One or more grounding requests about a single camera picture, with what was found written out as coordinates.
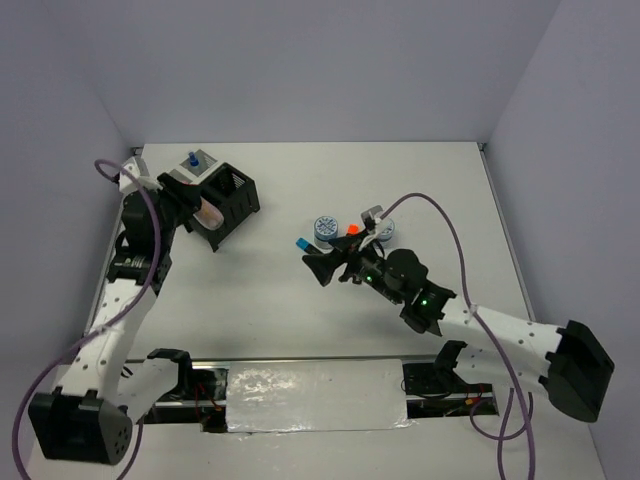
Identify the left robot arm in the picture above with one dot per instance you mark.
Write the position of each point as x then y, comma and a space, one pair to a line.
90, 414

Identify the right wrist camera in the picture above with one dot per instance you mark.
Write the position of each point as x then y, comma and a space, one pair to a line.
370, 217

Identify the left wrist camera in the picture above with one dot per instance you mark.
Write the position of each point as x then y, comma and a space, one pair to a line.
136, 169

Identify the silver tape panel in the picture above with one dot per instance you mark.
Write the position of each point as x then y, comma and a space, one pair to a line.
315, 396

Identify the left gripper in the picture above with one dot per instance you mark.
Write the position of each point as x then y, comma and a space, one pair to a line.
187, 198

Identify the orange highlighter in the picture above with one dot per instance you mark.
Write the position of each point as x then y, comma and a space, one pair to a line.
353, 229

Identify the blue slime jar left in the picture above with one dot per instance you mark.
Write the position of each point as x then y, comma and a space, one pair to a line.
325, 228

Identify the blue highlighter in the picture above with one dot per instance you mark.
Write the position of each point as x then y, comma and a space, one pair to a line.
307, 247

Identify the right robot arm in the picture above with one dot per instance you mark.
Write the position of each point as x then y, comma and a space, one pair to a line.
566, 364

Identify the white slotted organizer box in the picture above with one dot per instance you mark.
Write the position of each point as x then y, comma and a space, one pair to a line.
185, 173

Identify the black slotted organizer box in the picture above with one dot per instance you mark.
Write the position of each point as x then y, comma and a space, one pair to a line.
234, 194

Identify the pink cap pen tube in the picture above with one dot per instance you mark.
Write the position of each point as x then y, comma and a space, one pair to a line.
209, 216

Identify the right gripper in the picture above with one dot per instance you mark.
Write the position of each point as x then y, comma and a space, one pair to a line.
324, 264

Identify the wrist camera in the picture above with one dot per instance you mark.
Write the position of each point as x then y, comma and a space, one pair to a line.
136, 169
370, 217

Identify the blue cap spray bottle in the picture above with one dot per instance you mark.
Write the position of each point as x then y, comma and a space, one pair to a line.
193, 160

